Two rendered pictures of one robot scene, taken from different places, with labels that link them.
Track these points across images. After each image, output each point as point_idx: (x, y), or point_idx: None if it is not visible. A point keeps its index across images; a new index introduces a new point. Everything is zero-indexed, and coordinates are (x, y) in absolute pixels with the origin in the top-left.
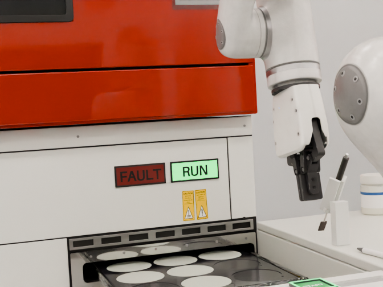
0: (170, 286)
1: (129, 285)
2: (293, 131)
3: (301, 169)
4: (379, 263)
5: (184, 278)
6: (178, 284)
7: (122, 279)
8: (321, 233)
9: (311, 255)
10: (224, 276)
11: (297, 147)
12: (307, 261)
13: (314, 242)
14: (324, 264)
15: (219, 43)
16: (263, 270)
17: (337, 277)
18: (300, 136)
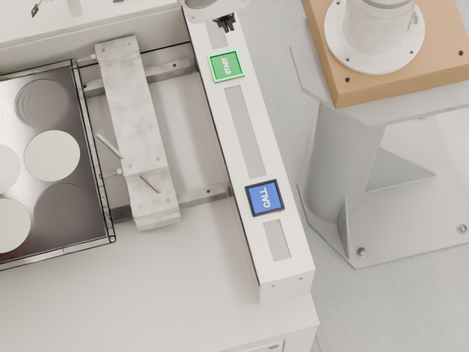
0: (54, 193)
1: (35, 237)
2: (235, 1)
3: (227, 15)
4: (169, 0)
5: (26, 177)
6: (52, 184)
7: (4, 245)
8: (10, 14)
9: (51, 40)
10: (35, 135)
11: (243, 8)
12: (43, 47)
13: (53, 29)
14: (79, 36)
15: (204, 5)
16: (24, 93)
17: (197, 42)
18: (247, 0)
